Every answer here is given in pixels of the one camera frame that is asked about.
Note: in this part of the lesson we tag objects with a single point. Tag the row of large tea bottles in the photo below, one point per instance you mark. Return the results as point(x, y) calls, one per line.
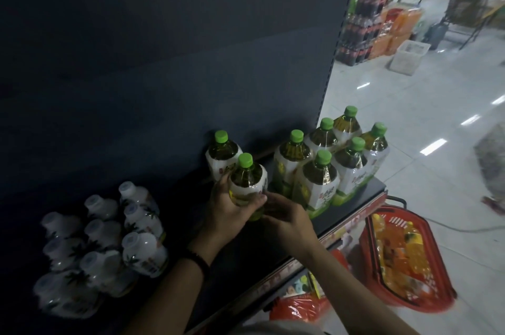
point(319, 188)

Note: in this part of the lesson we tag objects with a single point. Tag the grey mesh crate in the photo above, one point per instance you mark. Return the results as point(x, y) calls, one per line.
point(493, 165)

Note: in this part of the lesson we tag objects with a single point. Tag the red shelf price strip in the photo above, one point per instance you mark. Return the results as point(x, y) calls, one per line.
point(343, 230)

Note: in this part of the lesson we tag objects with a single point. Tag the cluster of white drink bottles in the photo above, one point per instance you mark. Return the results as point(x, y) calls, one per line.
point(102, 259)

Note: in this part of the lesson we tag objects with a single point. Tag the blue pack of coloured sponges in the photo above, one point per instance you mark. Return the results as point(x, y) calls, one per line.
point(300, 287)

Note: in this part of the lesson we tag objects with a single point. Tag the white plastic crate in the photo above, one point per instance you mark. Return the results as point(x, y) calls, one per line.
point(408, 58)

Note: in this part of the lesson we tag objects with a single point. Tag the pile of yellow juice bottles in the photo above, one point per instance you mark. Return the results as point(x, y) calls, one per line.
point(414, 248)

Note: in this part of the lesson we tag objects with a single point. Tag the person's left forearm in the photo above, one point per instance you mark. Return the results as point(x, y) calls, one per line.
point(165, 299)

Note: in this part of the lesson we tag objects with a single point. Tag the person's right forearm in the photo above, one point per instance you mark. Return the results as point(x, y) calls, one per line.
point(355, 299)

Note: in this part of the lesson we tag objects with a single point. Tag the dark grey metal shelf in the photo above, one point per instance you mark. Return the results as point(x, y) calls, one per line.
point(118, 70)

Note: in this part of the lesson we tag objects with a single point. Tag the person's left hand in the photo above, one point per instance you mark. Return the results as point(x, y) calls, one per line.
point(225, 220)

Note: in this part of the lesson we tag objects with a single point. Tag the stack of orange drink packs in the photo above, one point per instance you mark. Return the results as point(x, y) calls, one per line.
point(398, 27)

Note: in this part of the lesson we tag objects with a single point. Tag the person's right hand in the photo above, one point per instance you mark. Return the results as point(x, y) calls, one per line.
point(288, 224)

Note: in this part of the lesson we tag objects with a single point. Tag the red plastic basket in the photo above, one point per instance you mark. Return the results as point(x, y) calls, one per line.
point(430, 303)

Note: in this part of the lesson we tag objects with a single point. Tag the stack of drink bottle packs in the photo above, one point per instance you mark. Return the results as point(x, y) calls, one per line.
point(359, 31)

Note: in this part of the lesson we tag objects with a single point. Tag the large green tea bottle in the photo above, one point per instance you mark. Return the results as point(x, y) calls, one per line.
point(246, 177)
point(221, 153)

